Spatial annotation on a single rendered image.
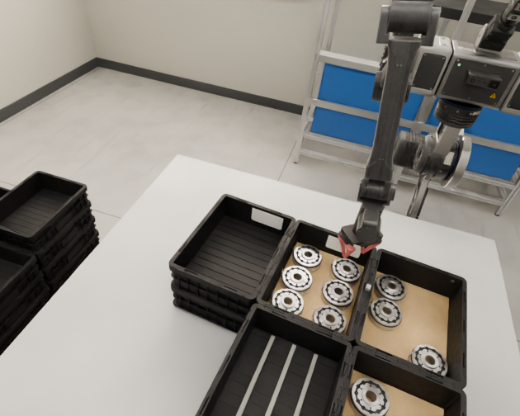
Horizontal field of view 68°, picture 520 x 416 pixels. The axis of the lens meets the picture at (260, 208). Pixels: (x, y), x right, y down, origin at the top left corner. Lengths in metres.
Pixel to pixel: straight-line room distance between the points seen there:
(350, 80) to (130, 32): 2.50
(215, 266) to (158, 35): 3.32
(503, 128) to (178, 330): 2.53
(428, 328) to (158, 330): 0.88
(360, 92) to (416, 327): 1.95
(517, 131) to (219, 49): 2.66
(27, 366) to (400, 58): 1.30
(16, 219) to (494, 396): 2.10
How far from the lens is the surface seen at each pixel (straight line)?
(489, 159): 3.24
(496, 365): 1.62
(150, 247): 1.60
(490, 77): 1.35
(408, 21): 0.86
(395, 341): 1.32
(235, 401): 1.13
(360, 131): 3.08
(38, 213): 2.19
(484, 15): 2.86
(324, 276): 1.38
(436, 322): 1.42
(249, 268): 1.35
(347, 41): 3.76
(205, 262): 1.37
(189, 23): 4.16
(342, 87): 2.95
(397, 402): 1.23
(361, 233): 0.97
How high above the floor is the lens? 1.88
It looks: 42 degrees down
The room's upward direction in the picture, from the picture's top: 8 degrees clockwise
